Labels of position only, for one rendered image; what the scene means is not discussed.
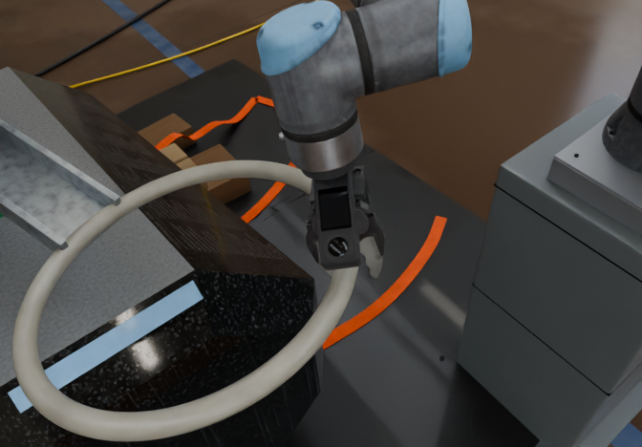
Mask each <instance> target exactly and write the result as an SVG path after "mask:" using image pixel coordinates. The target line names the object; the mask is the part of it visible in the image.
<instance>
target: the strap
mask: <svg viewBox="0 0 642 447"><path fill-rule="evenodd" d="M257 102H260V103H263V104H266V105H268V106H271V107H274V104H273V101H272V100H271V99H268V98H265V97H262V96H257V97H252V98H251V99H250V101H249V102H248V103H247V104H246V106H245V107H244V108H243V109H242V110H241V111H240V112H239V113H238V114H237V115H236V116H235V117H234V118H232V119H230V120H224V121H212V122H210V123H208V124H207V125H205V126H204V127H203V128H202V129H200V130H199V131H197V132H196V133H194V134H193V135H191V136H189V137H187V136H185V135H182V134H178V133H172V134H170V135H169V136H167V137H166V138H164V139H163V140H162V141H161V142H160V143H159V144H157V145H156V146H155V147H156V148H157V149H158V150H160V149H162V148H164V147H166V146H168V145H169V144H170V143H171V142H173V141H174V140H175V139H176V138H179V137H182V138H187V139H191V140H196V139H198V138H200V137H202V136H204V135H205V134H206V133H208V132H209V131H210V130H212V129H213V128H215V127H217V126H219V125H221V124H224V123H236V122H238V121H240V120H241V119H243V118H244V117H245V116H246V115H247V114H248V113H249V111H250V110H251V109H252V108H253V107H254V105H255V104H256V103H257ZM285 185H286V184H285V183H282V182H279V181H277V182H276V183H274V185H273V186H272V187H271V188H270V189H269V190H268V192H267V193H266V194H265V196H264V197H263V198H262V199H261V200H259V201H258V202H257V203H256V204H255V205H254V206H253V207H252V208H251V209H250V210H248V211H247V212H246V213H245V215H244V216H243V217H241V219H243V220H244V221H245V222H246V223H247V224H248V223H249V222H250V221H251V220H252V219H254V218H255V217H256V216H257V215H258V214H259V213H260V212H261V211H262V210H263V209H264V208H265V207H266V206H267V205H268V204H269V203H270V202H271V201H272V200H273V199H274V198H275V197H276V196H277V194H278V193H279V192H280V191H281V190H282V188H283V187H284V186H285ZM446 221H447V218H443V217H439V216H436V217H435V220H434V223H433V225H432V228H431V231H430V233H429V236H428V238H427V240H426V242H425V243H424V245H423V247H422V248H421V250H420V251H419V253H418V254H417V256H416V258H415V259H414V260H413V262H412V263H410V265H409V266H408V267H407V268H406V270H405V271H404V272H403V273H402V274H401V276H400V277H399V278H398V279H397V280H396V281H395V283H394V284H393V285H392V286H391V287H390V288H389V289H388V290H387V291H386V292H385V293H384V294H383V295H382V296H380V297H379V298H378V299H377V300H376V301H375V302H374V303H372V304H371V305H370V306H369V307H367V308H366V309H364V310H363V311H362V312H360V313H359V314H357V315H356V316H355V317H354V318H352V319H351V320H349V321H347V322H346V323H344V324H342V325H341V326H339V327H337V328H335V329H334V330H333V331H332V333H331V334H330V336H329V337H328V338H327V340H326V341H325V342H324V344H323V350H324V349H326V348H328V347H329V346H331V345H332V344H334V343H336V342H337V341H339V340H341V339H342V338H344V337H346V336H347V335H349V334H351V333H352V332H354V331H356V330H358V329H360V328H361V327H363V326H364V325H366V324H367V323H368V322H370V321H371V320H373V319H374V318H375V317H376V316H377V315H378V314H379V313H380V312H382V311H383V310H384V309H385V308H387V307H388V306H390V305H391V304H392V303H393V301H394V300H395V299H396V298H397V297H398V296H399V295H400V294H401V293H402V292H403V291H404V290H405V288H406V287H408V286H409V285H410V284H411V282H412V281H413V280H414V279H415V277H416V276H417V275H418V273H419V272H420V271H421V269H422V268H423V267H424V265H425V264H426V262H427V261H428V259H429V258H430V256H431V255H432V253H433V252H434V250H435V248H436V246H437V245H438V243H439V239H440V237H441V234H442V231H443V228H444V227H445V224H446Z"/></svg>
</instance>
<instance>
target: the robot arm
mask: <svg viewBox="0 0 642 447"><path fill-rule="evenodd" d="M351 1H352V2H353V5H354V7H355V9H352V10H349V11H340V9H339V8H338V7H337V6H336V5H335V4H334V3H332V2H330V1H323V0H318V1H312V2H310V3H308V4H306V3H302V4H299V5H295V6H293V7H290V8H288V9H286V10H283V11H280V12H279V13H277V14H275V15H274V16H272V17H271V18H270V19H269V20H268V21H267V22H266V23H265V24H264V25H263V26H262V28H261V29H260V30H259V32H258V35H257V41H256V42H257V48H258V52H259V55H260V59H261V70H262V73H263V74H264V75H265V77H266V80H267V85H268V88H269V91H270V94H271V98H272V101H273V104H274V108H275V111H276V114H277V116H278V120H279V123H280V126H281V129H282V132H281V133H279V139H280V140H284V141H285V142H286V145H287V149H288V152H289V157H290V160H291V163H292V164H294V165H295V166H296V167H297V168H299V169H301V171H302V173H303V174H304V175H305V176H307V177H308V178H311V179H312V180H311V189H310V204H311V207H312V210H311V211H310V212H309V219H310V220H307V225H306V227H307V236H306V243H307V247H308V249H309V251H310V253H311V255H312V256H313V258H314V260H315V261H316V263H318V264H319V265H320V267H321V268H322V269H323V270H324V271H325V273H326V274H327V275H328V276H329V277H331V278H332V276H333V273H334V270H335V269H341V268H349V267H357V266H360V265H361V254H360V253H362V254H363V255H364V256H365V257H366V265H367V266H368V267H369V275H370V276H371V277H372V278H374V279H376V278H377V277H378V275H379V273H380V271H381V269H382V262H383V253H384V228H383V225H382V222H381V220H380V219H379V218H377V217H376V216H375V213H374V212H372V213H369V205H370V193H369V188H368V183H367V178H366V173H365V168H364V165H362V166H355V165H356V163H357V160H358V155H359V154H360V153H361V151H362V149H363V145H364V142H363V137H362V132H361V126H360V121H359V116H358V112H357V108H356V101H355V99H356V98H357V97H362V96H366V95H370V94H375V93H378V92H382V91H386V90H390V89H393V88H396V87H400V86H404V85H408V84H411V83H415V82H419V81H422V80H426V79H429V78H433V77H437V76H439V77H444V76H445V75H447V74H450V73H452V72H455V71H459V70H461V69H463V68H464V67H465V66H466V65H467V63H468V62H469V59H470V56H471V52H472V27H471V18H470V12H469V8H468V4H467V1H466V0H351ZM602 140H603V143H604V145H605V147H606V149H607V151H608V152H609V153H610V154H611V156H612V157H614V158H615V159H616V160H617V161H618V162H620V163H621V164H623V165H624V166H626V167H628V168H630V169H631V170H633V171H635V172H638V173H641V174H642V66H641V69H640V71H639V73H638V76H637V78H636V80H635V82H634V85H633V87H632V89H631V93H630V96H629V98H628V99H627V100H626V101H625V102H624V103H623V104H622V105H621V106H620V107H619V108H618V109H617V110H616V111H615V112H614V113H613V114H612V115H611V116H610V117H609V119H608V120H607V122H606V125H605V127H604V130H603V134H602ZM355 171H360V172H361V176H360V175H358V172H355ZM366 199H367V203H365V202H366Z"/></svg>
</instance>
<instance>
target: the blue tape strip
mask: <svg viewBox="0 0 642 447"><path fill-rule="evenodd" d="M202 299H203V297H202V295H201V294H200V292H199V290H198V288H197V287H196V285H195V283H194V282H193V281H191V282H189V283H188V284H186V285H184V286H183V287H181V288H179V289H177V290H176V291H174V292H172V293H171V294H169V295H167V296H166V297H164V298H162V299H161V300H159V301H158V302H157V303H155V304H154V305H152V306H150V307H149V308H147V309H145V310H143V311H141V312H140V313H138V314H136V315H135V316H133V317H132V318H130V319H128V320H127V321H125V322H123V323H122V324H120V325H118V326H117V327H115V328H113V329H112V330H109V331H108V332H106V333H105V334H103V335H101V336H100V337H98V338H97V339H96V340H94V341H92V342H91V343H89V344H87V345H86V346H84V347H82V348H81V349H79V350H78V351H75V352H74V353H72V354H70V355H69V356H67V357H65V358H64V359H62V360H60V361H59V362H57V363H56V364H54V365H52V366H51V367H49V368H48V369H47V370H45V371H44V372H45V374H46V375H47V376H48V378H49V379H50V381H51V382H52V383H53V384H54V385H55V386H56V387H57V389H58V390H59V389H60V388H62V387H63V386H65V385H67V384H68V383H70V382H71V381H73V380H75V379H76V378H78V377H79V376H81V375H82V374H84V373H86V372H87V371H89V370H90V369H92V368H93V367H95V366H96V365H98V364H100V363H101V362H103V361H104V360H106V359H108V358H109V357H111V356H112V355H114V354H116V353H117V352H119V351H121V350H122V349H124V348H126V347H127V346H129V345H130V344H132V343H134V342H135V341H137V340H138V339H140V338H141V337H142V336H144V335H145V334H147V333H149V332H150V331H152V330H154V329H156V328H157V327H159V326H160V325H162V324H163V323H165V322H167V321H168V320H170V319H171V318H173V317H175V316H176V315H178V314H179V313H181V312H183V311H184V310H186V309H188V308H190V307H191V306H193V305H194V304H196V303H198V302H199V301H201V300H202ZM8 394H9V396H10V397H11V400H12V401H13V403H14V404H15V406H16V407H17V409H18V410H19V412H20V413H22V412H24V411H26V410H27V409H29V408H30V407H31V406H32V404H31V402H30V401H29V400H28V398H27V397H26V396H25V394H24V393H23V391H22V389H21V387H20V386H18V387H16V388H15V389H13V390H11V391H10V392H8Z"/></svg>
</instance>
